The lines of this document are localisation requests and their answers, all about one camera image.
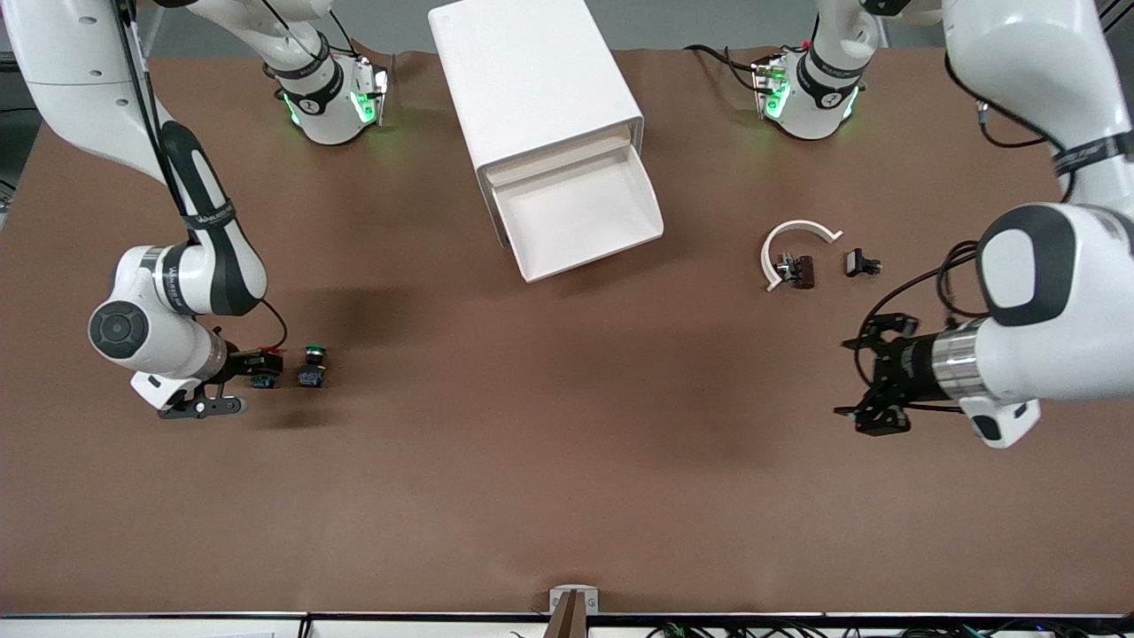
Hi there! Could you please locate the small brown electrical component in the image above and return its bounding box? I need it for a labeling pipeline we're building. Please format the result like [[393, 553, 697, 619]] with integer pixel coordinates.
[[775, 253, 816, 291]]

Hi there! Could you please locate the white curved plastic part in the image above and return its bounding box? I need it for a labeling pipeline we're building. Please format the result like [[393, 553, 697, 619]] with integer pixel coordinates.
[[760, 220, 844, 293]]

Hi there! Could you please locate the brown table cover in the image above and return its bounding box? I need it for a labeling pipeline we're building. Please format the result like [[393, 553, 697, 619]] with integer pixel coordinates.
[[0, 44, 1134, 617]]

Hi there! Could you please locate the green push button switch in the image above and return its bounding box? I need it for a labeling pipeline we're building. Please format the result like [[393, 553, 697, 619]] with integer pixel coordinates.
[[297, 344, 333, 389]]

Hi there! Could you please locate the cable bundle below table edge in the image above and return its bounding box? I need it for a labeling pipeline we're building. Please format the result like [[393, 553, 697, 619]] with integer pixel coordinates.
[[647, 620, 1134, 638]]

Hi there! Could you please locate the black left base cable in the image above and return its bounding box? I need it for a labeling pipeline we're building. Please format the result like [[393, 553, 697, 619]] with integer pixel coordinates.
[[682, 43, 772, 94]]

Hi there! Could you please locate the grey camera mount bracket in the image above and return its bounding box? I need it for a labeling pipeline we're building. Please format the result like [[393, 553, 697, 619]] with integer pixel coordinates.
[[545, 585, 600, 638]]

